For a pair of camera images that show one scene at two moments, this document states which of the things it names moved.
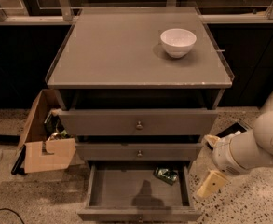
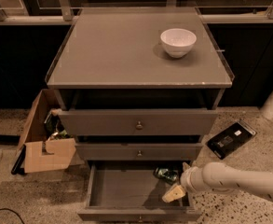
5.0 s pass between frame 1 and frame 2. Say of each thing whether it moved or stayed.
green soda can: stayed
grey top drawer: stayed
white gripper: moved
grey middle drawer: stayed
